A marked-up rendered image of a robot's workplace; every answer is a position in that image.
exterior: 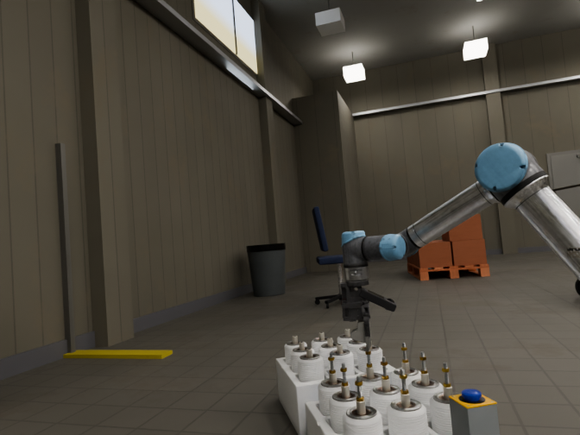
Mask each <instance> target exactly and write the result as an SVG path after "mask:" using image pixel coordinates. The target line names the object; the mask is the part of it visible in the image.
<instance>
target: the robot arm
mask: <svg viewBox="0 0 580 435"><path fill-rule="evenodd" d="M475 176H476V179H477V182H476V183H475V184H473V185H472V186H469V187H468V188H466V189H465V190H463V191H462V192H460V193H459V194H458V195H456V196H455V197H453V198H452V199H450V200H448V201H447V202H445V203H444V204H442V205H441V206H440V207H438V208H437V209H435V210H434V211H431V212H430V213H428V214H427V215H425V216H424V217H422V218H421V219H420V220H418V221H417V222H415V223H414V224H412V225H410V226H409V227H407V228H406V229H404V230H403V231H402V232H400V233H398V234H387V235H382V236H366V235H365V232H364V231H363V230H358V231H347V232H344V233H343V234H342V245H341V247H342V251H343V261H344V279H345V280H346V282H341V283H340V284H341V289H342V300H343V301H342V300H341V306H342V310H343V319H344V321H350V322H354V321H357V320H358V321H357V328H355V329H354V330H352V331H351V335H350V337H351V339H352V340H355V341H358V342H363V343H366V348H367V351H369V349H370V347H371V336H370V325H369V319H370V311H369V302H372V303H374V304H377V305H378V306H381V307H383V308H384V309H385V310H387V311H391V312H394V311H395V308H396V306H397V305H396V302H394V301H393V300H392V299H387V298H385V297H383V296H381V295H380V294H377V293H374V292H372V291H370V290H368V289H366V288H364V287H362V286H367V285H369V280H368V278H369V267H368V262H370V261H395V260H400V259H402V258H403V257H409V256H411V255H414V254H415V253H417V251H418V250H419V249H420V248H422V247H424V246H425V245H427V244H428V243H430V242H431V241H433V240H435V239H436V238H438V237H440V236H442V235H443V234H444V233H446V232H447V231H449V230H451V229H453V228H455V227H456V226H458V225H459V224H461V223H462V222H464V221H466V220H467V219H469V218H471V217H473V216H475V215H476V214H477V213H478V212H480V211H482V210H484V209H486V208H487V207H489V206H491V205H492V204H493V203H500V204H503V205H504V206H505V207H506V208H513V209H516V210H517V211H518V213H519V214H520V215H521V216H522V217H523V218H524V219H525V220H526V221H527V222H528V223H529V224H530V225H531V226H532V227H533V229H534V230H535V231H536V232H537V233H538V234H539V236H540V237H541V238H542V239H543V240H544V241H545V242H546V244H547V245H548V246H549V247H550V248H551V249H552V250H553V252H554V253H555V254H556V255H557V256H558V257H559V258H560V259H561V261H562V262H563V263H564V264H565V265H566V266H567V267H568V269H569V270H570V271H571V272H572V273H573V274H574V275H575V276H576V277H577V278H578V279H579V280H580V218H579V217H578V216H577V215H576V214H575V213H574V212H573V211H572V210H571V209H570V208H569V207H568V205H567V204H566V203H565V202H564V201H563V200H562V199H561V198H560V197H559V196H558V195H557V194H556V193H555V192H554V191H553V190H552V189H551V188H550V187H549V185H548V182H549V175H548V174H547V173H546V172H545V171H544V170H543V169H542V168H541V167H540V166H539V164H538V162H537V160H536V158H535V157H534V156H533V155H532V154H531V153H529V152H528V151H526V150H525V149H522V148H521V147H520V146H518V145H516V144H513V143H509V142H502V143H496V144H494V145H491V146H489V147H487V148H486V149H484V150H483V151H482V152H481V153H480V155H479V156H478V158H477V160H476V164H475ZM355 287H357V288H358V289H357V290H355V289H354V288H355ZM363 321H364V322H363ZM363 325H364V327H363Z"/></svg>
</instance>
